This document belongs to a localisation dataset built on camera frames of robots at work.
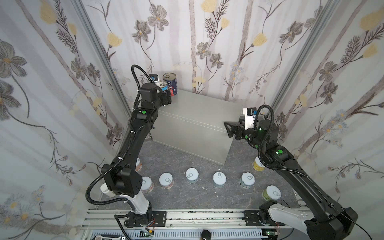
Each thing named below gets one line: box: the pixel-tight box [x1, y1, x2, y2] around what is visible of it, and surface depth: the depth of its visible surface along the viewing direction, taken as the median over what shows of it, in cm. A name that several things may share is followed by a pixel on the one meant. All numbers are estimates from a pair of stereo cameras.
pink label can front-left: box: [141, 176, 154, 194], surface depth 82 cm
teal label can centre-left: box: [185, 167, 200, 185], surface depth 86 cm
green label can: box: [239, 172, 256, 189], surface depth 84 cm
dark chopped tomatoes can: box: [162, 72, 178, 97], surface depth 80 cm
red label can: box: [159, 172, 174, 190], surface depth 84 cm
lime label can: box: [262, 185, 282, 202], surface depth 80 cm
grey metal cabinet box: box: [151, 89, 244, 166], surface depth 76 cm
